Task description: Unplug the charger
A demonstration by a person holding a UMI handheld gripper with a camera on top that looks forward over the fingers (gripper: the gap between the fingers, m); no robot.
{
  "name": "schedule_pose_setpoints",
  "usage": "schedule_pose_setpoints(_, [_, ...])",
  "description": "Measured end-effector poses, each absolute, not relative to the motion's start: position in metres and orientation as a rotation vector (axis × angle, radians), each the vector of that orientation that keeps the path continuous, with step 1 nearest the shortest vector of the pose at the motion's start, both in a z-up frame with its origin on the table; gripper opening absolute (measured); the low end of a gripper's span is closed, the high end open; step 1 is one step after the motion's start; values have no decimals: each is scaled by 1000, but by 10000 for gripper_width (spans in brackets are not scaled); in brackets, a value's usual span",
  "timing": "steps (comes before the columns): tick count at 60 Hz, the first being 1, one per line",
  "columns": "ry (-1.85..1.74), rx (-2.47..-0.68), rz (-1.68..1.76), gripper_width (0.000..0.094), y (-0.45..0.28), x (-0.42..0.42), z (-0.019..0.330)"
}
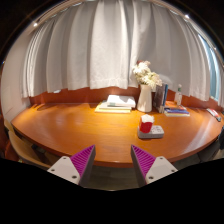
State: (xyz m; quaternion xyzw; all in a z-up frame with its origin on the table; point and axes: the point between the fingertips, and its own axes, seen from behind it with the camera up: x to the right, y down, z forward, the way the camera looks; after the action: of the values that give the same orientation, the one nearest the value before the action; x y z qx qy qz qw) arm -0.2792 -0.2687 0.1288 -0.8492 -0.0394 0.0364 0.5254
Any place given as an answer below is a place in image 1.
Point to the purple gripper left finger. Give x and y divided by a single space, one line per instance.
77 168

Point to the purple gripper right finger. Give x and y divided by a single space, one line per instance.
149 168

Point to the wooden chair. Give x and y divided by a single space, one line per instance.
26 153

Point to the white ceramic vase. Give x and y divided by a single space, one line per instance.
145 99

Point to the colourful book stack right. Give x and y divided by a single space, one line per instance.
171 109

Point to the upright dark books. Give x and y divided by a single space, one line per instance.
160 97

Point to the clear plastic bottle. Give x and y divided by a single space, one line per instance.
178 95

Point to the small book far right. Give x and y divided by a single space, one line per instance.
214 114

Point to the white flower bouquet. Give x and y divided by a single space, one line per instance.
145 76

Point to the white curtain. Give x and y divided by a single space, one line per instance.
97 43

